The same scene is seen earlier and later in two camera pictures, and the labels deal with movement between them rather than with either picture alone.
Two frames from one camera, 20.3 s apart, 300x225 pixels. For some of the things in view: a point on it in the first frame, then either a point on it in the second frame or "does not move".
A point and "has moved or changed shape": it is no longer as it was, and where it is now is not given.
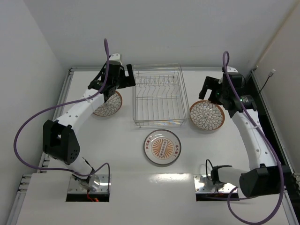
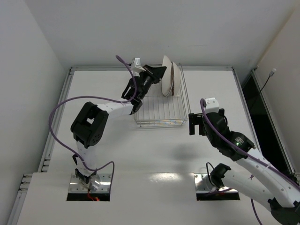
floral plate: x=205 y=115 has moved or changed shape
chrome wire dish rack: x=159 y=96 does not move
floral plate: x=111 y=106 has moved or changed shape
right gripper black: x=211 y=84 -> x=199 y=124
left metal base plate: x=74 y=186 does not move
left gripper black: x=125 y=78 -> x=149 y=72
